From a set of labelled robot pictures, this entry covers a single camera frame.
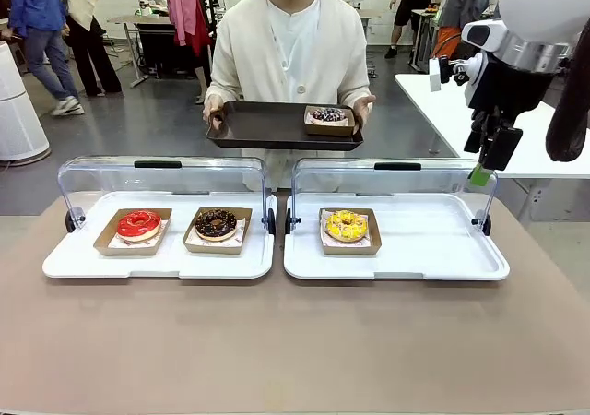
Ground person in cream cardigan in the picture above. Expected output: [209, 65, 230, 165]
[205, 0, 372, 193]

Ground person's right hand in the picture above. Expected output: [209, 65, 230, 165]
[202, 95, 227, 128]

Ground grey background table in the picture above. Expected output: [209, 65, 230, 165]
[106, 11, 218, 89]

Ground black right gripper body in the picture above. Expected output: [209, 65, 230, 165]
[469, 53, 557, 117]

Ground person's left forearm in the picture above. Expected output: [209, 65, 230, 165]
[340, 62, 372, 105]

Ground purple sprinkled donut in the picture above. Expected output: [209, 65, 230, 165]
[311, 107, 346, 125]

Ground person's left hand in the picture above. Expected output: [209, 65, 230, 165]
[350, 94, 377, 133]

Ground white display tray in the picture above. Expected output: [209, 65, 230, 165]
[42, 191, 278, 281]
[283, 192, 511, 281]

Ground white air purifier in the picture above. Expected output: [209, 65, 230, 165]
[0, 41, 51, 162]

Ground chocolate sprinkled donut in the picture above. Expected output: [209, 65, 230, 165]
[194, 208, 239, 243]

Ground clear plastic tray lid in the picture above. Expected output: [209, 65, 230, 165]
[284, 157, 500, 237]
[56, 156, 277, 237]

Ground white printed paper liner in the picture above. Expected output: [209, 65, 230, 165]
[186, 216, 248, 248]
[320, 209, 373, 249]
[110, 219, 170, 250]

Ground black cable sleeve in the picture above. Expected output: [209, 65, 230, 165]
[545, 27, 590, 163]

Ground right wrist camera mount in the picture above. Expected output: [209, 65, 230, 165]
[428, 53, 490, 108]

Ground dark brown serving tray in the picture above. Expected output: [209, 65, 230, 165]
[206, 100, 365, 152]

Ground white background desk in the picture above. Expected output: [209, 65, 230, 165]
[409, 6, 443, 73]

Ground yellow sprinkled donut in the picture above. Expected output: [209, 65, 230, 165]
[324, 210, 369, 243]

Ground red glazed donut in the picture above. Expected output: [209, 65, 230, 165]
[115, 209, 162, 243]

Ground person's right forearm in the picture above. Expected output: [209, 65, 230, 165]
[205, 59, 239, 105]

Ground person blue shirt jeans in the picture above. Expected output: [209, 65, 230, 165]
[7, 0, 86, 117]

